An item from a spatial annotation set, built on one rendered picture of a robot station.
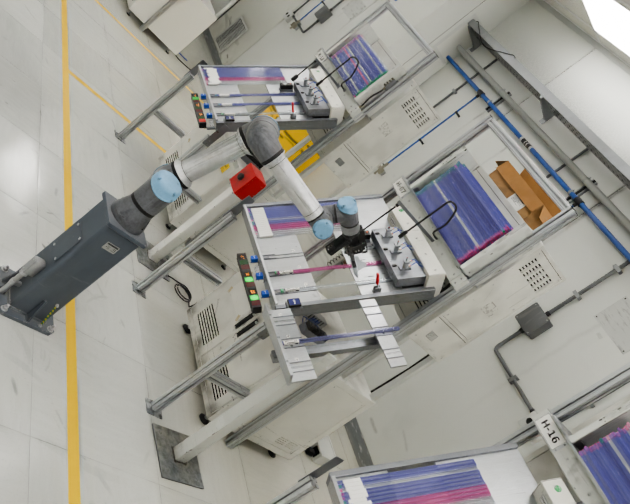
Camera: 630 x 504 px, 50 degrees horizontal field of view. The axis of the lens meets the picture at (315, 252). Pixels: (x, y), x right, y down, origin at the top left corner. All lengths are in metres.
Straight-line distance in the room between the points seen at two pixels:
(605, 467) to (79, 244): 1.94
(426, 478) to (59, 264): 1.49
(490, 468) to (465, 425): 1.88
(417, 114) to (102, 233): 2.31
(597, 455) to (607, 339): 1.90
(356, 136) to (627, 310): 1.88
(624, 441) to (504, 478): 0.41
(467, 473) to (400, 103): 2.37
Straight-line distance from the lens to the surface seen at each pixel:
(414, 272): 2.98
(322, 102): 4.11
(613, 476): 2.46
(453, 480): 2.45
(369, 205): 3.40
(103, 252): 2.61
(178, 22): 7.16
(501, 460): 2.58
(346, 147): 4.20
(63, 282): 2.70
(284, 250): 3.05
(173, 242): 3.81
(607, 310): 4.40
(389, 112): 4.16
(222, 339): 3.39
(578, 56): 5.73
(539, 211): 3.48
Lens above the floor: 1.61
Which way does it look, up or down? 13 degrees down
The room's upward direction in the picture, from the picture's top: 54 degrees clockwise
